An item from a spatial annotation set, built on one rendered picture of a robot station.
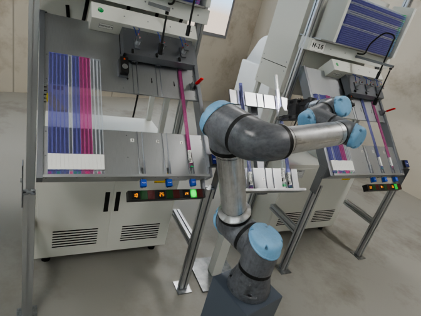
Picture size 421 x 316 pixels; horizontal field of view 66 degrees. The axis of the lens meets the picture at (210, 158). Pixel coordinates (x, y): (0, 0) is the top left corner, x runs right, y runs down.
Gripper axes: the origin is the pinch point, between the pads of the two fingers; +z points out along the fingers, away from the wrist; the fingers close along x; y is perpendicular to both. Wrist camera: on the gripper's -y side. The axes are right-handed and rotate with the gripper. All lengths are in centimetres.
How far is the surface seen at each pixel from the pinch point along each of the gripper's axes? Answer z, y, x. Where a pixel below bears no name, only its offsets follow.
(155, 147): 20, -15, 50
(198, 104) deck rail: 27.2, 7.1, 27.0
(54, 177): 13, -27, 89
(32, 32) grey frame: 42, 31, 98
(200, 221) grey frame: 27, -49, 24
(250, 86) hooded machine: 291, 89, -181
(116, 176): 13, -27, 67
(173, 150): 19.5, -15.7, 41.8
